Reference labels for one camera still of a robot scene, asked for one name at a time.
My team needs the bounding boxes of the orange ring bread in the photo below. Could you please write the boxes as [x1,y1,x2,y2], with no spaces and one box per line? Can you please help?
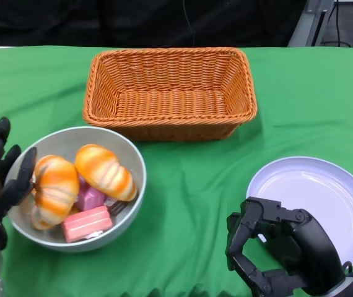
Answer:
[74,144,137,202]

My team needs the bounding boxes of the grey-green bowl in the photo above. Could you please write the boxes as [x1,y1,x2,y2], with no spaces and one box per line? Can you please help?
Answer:
[4,126,147,253]

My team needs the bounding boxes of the chocolate cake with sugar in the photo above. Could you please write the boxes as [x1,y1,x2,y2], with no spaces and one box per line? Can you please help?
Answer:
[103,196,128,217]

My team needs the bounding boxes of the orange white striped bun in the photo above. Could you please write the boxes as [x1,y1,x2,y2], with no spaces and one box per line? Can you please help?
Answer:
[30,154,81,231]

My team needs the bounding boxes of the light pink striped cake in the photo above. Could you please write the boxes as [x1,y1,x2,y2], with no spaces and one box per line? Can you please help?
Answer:
[61,205,114,244]

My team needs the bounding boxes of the magenta cake block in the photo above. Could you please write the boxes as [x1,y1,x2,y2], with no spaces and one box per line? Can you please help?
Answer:
[76,176,108,211]

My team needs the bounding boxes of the black backdrop curtain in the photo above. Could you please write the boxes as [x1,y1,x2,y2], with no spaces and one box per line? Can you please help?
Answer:
[0,0,307,49]

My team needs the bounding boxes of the orange wicker basket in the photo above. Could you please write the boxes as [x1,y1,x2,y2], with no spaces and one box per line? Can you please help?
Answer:
[82,46,258,142]

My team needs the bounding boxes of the grey metal stand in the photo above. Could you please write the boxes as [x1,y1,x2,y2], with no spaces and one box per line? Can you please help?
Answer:
[287,0,331,48]

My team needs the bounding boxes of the lavender round plate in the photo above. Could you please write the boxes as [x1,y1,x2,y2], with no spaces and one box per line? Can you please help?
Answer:
[246,156,353,267]

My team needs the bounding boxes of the black floor cable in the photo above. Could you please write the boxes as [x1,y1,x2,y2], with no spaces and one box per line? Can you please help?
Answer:
[320,0,351,47]

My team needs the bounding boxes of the thin black hanging cable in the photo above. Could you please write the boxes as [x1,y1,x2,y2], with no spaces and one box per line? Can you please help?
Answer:
[181,0,196,48]

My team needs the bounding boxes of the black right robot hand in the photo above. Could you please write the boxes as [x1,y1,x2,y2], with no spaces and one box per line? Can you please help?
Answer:
[225,197,351,297]

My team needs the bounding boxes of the green tablecloth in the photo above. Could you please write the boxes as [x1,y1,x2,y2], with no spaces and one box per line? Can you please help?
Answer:
[0,45,353,297]

